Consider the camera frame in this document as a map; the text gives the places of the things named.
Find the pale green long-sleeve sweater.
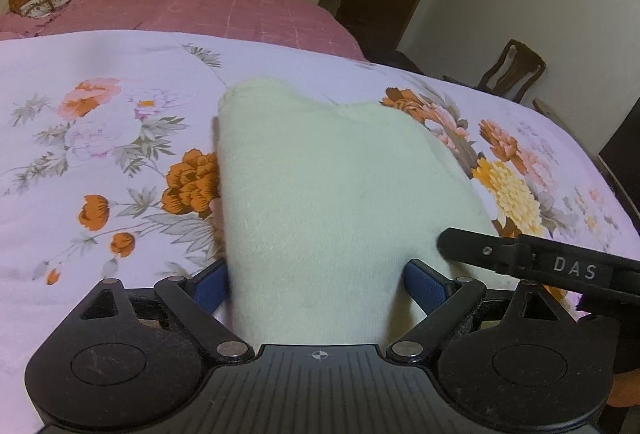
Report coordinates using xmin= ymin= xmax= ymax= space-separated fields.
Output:
xmin=217 ymin=79 xmax=516 ymax=346

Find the lilac floral bedsheet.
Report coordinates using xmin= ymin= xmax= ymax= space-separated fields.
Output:
xmin=1 ymin=30 xmax=639 ymax=433

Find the dark wooden chair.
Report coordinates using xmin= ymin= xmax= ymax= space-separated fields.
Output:
xmin=442 ymin=39 xmax=547 ymax=104

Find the person's hand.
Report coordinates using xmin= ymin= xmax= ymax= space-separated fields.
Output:
xmin=606 ymin=369 xmax=640 ymax=408

